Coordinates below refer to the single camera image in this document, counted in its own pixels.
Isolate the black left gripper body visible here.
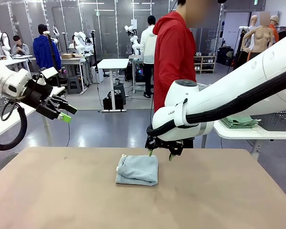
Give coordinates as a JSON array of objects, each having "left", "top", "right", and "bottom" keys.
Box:
[{"left": 22, "top": 81, "right": 54, "bottom": 109}]

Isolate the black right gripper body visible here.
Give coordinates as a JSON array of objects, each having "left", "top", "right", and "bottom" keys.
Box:
[{"left": 149, "top": 136, "right": 184, "bottom": 148}]

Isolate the grey towel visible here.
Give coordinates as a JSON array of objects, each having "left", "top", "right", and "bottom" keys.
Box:
[{"left": 115, "top": 154, "right": 159, "bottom": 187}]

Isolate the green towel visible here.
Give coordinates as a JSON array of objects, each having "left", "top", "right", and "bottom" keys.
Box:
[
  {"left": 225, "top": 115, "right": 262, "bottom": 124},
  {"left": 220, "top": 118, "right": 260, "bottom": 131}
]

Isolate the dark grey mesh basket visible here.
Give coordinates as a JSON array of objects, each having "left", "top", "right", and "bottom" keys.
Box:
[{"left": 249, "top": 107, "right": 286, "bottom": 132}]

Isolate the grey step stool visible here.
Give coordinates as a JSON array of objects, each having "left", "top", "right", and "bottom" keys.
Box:
[{"left": 66, "top": 76, "right": 82, "bottom": 95}]

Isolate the long white desk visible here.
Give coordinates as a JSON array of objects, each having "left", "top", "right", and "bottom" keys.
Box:
[{"left": 0, "top": 58, "right": 37, "bottom": 72}]

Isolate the person in blue hoodie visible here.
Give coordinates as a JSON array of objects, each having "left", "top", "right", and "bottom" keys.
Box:
[{"left": 32, "top": 23, "right": 62, "bottom": 74}]

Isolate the grey workbench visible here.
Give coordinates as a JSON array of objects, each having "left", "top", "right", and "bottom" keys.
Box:
[{"left": 31, "top": 56, "right": 89, "bottom": 94}]

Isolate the white computer case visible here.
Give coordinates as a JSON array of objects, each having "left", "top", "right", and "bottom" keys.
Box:
[{"left": 90, "top": 66, "right": 104, "bottom": 84}]

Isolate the seated person in grey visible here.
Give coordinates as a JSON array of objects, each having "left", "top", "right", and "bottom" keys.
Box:
[{"left": 11, "top": 35, "right": 31, "bottom": 72}]

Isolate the open cardboard box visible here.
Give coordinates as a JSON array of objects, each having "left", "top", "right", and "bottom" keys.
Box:
[{"left": 61, "top": 53, "right": 83, "bottom": 60}]

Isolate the white standing desk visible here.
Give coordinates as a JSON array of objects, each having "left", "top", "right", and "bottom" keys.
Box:
[{"left": 97, "top": 58, "right": 130, "bottom": 113}]

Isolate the white side table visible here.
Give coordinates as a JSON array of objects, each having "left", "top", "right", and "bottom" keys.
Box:
[{"left": 213, "top": 118, "right": 286, "bottom": 155}]

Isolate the person in red jacket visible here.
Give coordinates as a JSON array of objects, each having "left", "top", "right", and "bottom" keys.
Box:
[{"left": 152, "top": 0, "right": 197, "bottom": 149}]

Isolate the white robot bench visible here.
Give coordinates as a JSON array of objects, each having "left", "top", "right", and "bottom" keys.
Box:
[{"left": 128, "top": 54, "right": 145, "bottom": 94}]

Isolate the wooden shoe shelf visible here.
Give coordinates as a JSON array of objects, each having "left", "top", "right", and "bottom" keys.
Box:
[{"left": 194, "top": 55, "right": 217, "bottom": 74}]

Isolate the person in white jacket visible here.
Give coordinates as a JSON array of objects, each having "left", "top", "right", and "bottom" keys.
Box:
[{"left": 140, "top": 15, "right": 158, "bottom": 98}]

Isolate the black luggage bag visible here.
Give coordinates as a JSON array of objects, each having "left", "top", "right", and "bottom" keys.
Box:
[{"left": 216, "top": 46, "right": 235, "bottom": 67}]

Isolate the bare tan mannequin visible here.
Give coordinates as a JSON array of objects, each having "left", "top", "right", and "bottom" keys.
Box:
[{"left": 242, "top": 11, "right": 275, "bottom": 62}]

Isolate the pale mannequin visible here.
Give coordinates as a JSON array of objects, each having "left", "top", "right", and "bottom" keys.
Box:
[{"left": 239, "top": 15, "right": 259, "bottom": 62}]

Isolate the clothes rack with dark garments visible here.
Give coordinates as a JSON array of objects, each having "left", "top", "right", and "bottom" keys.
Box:
[{"left": 275, "top": 25, "right": 286, "bottom": 41}]

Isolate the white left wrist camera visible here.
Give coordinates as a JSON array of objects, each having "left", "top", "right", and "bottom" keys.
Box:
[{"left": 37, "top": 66, "right": 59, "bottom": 86}]

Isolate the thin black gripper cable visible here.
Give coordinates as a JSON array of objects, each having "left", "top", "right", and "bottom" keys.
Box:
[{"left": 1, "top": 99, "right": 22, "bottom": 121}]

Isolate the black camera stand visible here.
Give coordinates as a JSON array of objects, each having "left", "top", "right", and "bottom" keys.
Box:
[
  {"left": 90, "top": 30, "right": 99, "bottom": 73},
  {"left": 42, "top": 30, "right": 62, "bottom": 88}
]

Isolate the black right arm cable sleeve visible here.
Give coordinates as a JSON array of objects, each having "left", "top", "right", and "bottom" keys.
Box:
[{"left": 146, "top": 68, "right": 286, "bottom": 135}]

